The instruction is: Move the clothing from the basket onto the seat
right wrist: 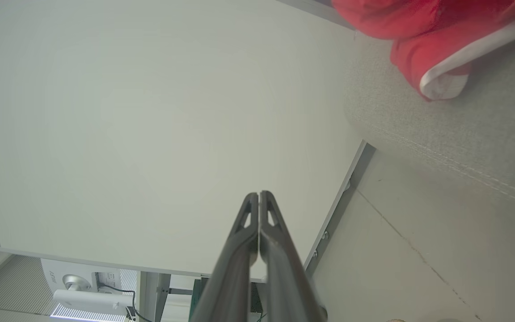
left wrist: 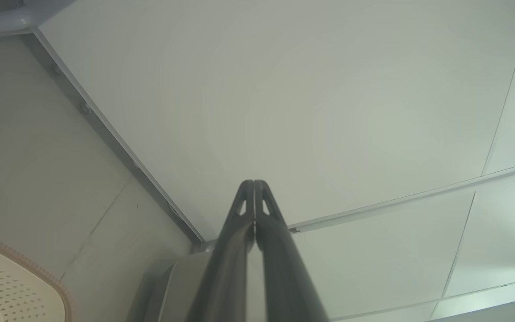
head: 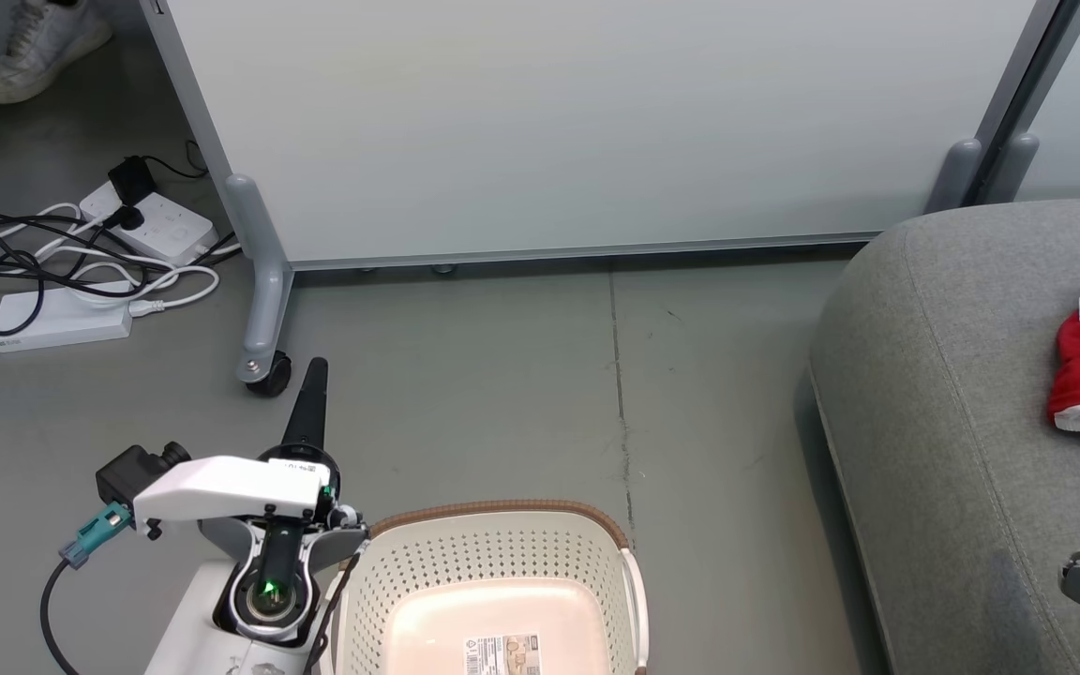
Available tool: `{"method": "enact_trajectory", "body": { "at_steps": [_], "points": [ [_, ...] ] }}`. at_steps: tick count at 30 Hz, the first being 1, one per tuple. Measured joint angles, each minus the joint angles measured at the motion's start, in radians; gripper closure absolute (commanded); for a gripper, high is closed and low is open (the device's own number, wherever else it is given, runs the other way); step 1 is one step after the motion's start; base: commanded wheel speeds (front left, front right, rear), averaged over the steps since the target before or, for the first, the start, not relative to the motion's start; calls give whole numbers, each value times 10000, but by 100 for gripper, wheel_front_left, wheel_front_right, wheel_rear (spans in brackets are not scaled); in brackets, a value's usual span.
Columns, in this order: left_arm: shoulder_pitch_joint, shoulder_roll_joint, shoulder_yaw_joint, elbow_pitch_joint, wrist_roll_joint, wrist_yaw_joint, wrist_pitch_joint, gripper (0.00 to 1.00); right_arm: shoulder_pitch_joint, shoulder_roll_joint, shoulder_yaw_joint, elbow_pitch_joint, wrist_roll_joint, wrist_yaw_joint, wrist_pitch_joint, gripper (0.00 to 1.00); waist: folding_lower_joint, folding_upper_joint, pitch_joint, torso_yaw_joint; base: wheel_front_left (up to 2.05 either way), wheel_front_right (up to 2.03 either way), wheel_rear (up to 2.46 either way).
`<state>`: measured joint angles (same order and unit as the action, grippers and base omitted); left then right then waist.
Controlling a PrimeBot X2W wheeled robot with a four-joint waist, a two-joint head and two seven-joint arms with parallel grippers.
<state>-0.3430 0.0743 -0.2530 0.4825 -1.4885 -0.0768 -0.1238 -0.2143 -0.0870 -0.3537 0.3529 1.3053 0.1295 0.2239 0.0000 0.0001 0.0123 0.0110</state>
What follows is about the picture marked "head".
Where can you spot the large white partition panel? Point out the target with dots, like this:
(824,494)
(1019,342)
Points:
(596,122)

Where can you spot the black power adapter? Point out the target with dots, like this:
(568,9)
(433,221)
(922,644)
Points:
(132,181)

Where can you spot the black caster wheel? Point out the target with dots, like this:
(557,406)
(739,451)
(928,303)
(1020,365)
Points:
(273,375)

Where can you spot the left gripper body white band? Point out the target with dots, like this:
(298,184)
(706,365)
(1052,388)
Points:
(221,487)

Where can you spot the paper label sticker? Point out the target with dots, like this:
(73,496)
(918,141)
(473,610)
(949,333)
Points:
(502,656)

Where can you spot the grey partition leg with caster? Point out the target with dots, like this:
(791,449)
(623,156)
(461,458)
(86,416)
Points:
(265,272)

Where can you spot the black round plug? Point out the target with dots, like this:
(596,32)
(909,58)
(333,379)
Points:
(126,218)

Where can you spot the cream perforated laundry basket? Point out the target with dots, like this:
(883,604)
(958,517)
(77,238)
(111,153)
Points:
(502,553)

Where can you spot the grey fabric sofa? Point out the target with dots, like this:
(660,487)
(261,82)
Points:
(962,422)

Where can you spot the long white power strip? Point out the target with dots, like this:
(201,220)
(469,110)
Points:
(57,322)

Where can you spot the white sneaker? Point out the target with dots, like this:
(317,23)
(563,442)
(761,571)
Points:
(34,52)

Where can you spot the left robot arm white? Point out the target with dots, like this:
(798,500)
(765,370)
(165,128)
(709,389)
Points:
(193,619)

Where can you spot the square white power strip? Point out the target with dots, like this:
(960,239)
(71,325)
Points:
(170,230)

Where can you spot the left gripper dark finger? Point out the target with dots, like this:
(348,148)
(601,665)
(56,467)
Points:
(310,412)

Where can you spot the short grey partition leg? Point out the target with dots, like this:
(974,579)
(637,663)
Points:
(955,178)
(1020,169)

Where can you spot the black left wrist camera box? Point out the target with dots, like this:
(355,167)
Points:
(127,473)

